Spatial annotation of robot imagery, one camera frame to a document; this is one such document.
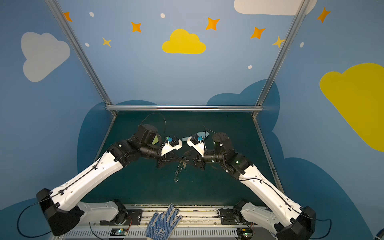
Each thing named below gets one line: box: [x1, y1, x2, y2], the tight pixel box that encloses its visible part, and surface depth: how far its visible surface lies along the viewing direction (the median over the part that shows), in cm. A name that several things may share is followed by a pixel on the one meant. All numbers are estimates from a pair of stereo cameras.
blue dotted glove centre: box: [146, 203, 183, 240], surface depth 73 cm
